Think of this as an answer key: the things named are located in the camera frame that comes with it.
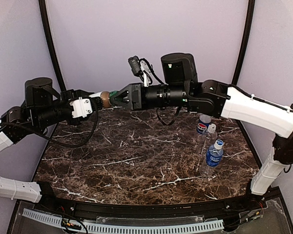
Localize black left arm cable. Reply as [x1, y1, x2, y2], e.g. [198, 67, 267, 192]
[0, 107, 100, 148]

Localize white slotted cable duct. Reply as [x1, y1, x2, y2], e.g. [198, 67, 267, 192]
[22, 208, 224, 234]

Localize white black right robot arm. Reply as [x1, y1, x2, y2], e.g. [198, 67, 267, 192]
[109, 53, 293, 195]

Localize black front table rail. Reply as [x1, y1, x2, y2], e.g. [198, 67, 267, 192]
[36, 181, 282, 226]

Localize clear bottle white cap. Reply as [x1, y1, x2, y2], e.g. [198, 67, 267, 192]
[198, 123, 217, 156]

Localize black table rail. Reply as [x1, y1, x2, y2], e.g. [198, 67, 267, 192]
[36, 181, 282, 226]
[235, 120, 262, 169]

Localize clear bottle blue label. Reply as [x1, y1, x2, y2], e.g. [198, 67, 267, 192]
[199, 139, 224, 177]

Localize clear Pepsi bottle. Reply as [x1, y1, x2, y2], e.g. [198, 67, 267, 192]
[196, 114, 211, 134]

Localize black right table rail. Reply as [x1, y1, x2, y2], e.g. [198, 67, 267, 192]
[235, 120, 262, 169]

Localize green bottle cap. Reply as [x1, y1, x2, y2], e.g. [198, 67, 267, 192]
[108, 91, 119, 106]

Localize black right frame post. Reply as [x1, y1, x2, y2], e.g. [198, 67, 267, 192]
[231, 0, 255, 85]

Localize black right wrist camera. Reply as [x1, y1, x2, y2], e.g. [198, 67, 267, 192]
[127, 56, 159, 87]

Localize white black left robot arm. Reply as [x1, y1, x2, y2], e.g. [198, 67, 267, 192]
[0, 77, 110, 203]

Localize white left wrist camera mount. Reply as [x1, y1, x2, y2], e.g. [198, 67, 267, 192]
[69, 97, 93, 118]

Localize black left frame post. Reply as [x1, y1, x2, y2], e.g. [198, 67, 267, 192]
[38, 0, 66, 91]

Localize black frame post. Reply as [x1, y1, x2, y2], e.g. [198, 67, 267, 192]
[38, 0, 66, 91]
[231, 0, 255, 85]

